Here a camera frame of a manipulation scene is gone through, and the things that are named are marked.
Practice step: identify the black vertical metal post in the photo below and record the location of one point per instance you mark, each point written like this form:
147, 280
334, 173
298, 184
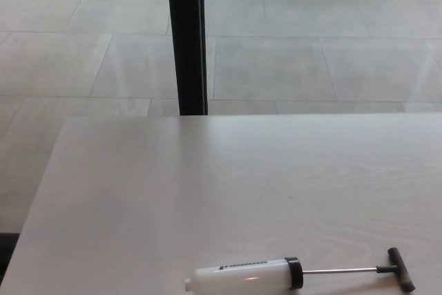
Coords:
186, 32

